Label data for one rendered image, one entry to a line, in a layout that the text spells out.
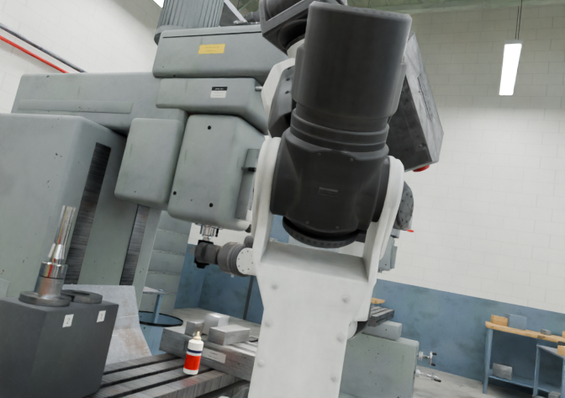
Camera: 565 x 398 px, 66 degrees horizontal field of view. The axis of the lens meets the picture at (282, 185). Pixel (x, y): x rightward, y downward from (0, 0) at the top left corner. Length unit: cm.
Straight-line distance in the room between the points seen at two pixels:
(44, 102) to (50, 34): 448
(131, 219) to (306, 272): 113
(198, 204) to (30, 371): 57
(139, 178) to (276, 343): 91
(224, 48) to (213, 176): 37
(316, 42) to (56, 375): 77
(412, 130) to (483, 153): 724
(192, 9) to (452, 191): 663
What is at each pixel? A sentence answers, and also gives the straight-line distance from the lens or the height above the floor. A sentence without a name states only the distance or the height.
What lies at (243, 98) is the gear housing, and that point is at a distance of 124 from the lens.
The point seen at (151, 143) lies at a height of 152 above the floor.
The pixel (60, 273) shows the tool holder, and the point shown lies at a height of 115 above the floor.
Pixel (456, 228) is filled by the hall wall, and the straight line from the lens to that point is 768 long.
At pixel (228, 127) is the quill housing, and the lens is 125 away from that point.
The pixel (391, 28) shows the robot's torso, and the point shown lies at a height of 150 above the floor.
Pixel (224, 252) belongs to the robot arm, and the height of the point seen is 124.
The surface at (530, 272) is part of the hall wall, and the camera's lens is 765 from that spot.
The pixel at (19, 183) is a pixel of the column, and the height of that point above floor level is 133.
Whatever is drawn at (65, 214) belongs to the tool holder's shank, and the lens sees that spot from 96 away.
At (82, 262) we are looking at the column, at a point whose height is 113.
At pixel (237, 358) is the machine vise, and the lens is 136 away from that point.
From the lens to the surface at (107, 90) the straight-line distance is 159.
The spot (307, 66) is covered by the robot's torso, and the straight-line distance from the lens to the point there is 50.
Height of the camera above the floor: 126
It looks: 9 degrees up
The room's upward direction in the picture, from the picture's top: 10 degrees clockwise
